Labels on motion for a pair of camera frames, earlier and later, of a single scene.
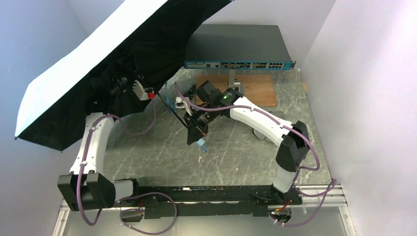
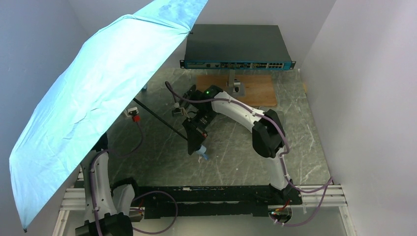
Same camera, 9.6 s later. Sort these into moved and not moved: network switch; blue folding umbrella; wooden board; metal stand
Moved: blue folding umbrella
Not moved: network switch; wooden board; metal stand
